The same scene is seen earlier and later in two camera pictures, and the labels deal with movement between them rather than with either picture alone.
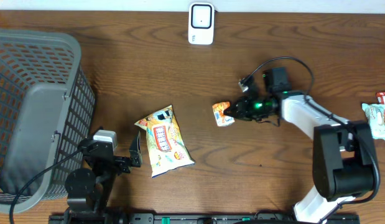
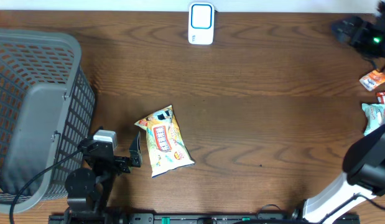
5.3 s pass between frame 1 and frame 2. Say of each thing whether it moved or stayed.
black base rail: stayed
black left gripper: stayed
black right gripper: moved
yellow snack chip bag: stayed
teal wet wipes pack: stayed
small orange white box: moved
